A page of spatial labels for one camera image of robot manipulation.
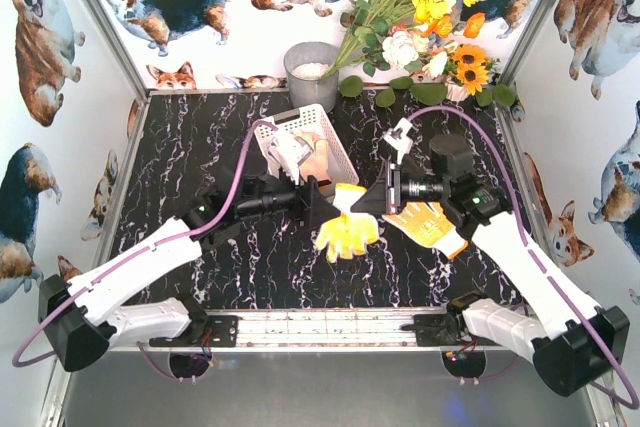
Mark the orange dotted glove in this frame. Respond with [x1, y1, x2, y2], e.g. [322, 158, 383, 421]
[382, 202, 469, 260]
[314, 183, 380, 263]

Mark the beige knit glove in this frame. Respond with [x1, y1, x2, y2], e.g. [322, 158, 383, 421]
[293, 132, 331, 185]

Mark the white perforated storage basket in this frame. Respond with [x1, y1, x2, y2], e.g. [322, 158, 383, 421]
[255, 104, 359, 197]

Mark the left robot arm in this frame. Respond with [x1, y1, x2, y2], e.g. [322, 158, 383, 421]
[39, 173, 340, 372]

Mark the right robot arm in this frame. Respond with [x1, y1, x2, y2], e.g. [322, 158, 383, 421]
[352, 129, 630, 397]

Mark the grey metal bucket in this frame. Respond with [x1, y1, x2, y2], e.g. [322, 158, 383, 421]
[283, 42, 339, 112]

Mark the artificial flower bouquet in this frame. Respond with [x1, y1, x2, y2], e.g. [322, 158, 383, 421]
[320, 0, 533, 106]

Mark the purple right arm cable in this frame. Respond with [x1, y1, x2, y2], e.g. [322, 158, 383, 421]
[404, 105, 640, 411]

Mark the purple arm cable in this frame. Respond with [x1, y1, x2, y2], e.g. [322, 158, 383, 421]
[12, 119, 281, 383]
[404, 105, 640, 411]

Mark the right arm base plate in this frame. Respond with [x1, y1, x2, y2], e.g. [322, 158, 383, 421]
[400, 314, 495, 347]

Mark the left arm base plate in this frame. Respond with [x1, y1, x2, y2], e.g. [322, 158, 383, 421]
[149, 315, 239, 348]

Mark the aluminium front rail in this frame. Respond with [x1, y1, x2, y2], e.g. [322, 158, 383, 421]
[55, 309, 599, 352]

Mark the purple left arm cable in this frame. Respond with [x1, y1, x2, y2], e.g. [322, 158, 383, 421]
[12, 119, 281, 383]

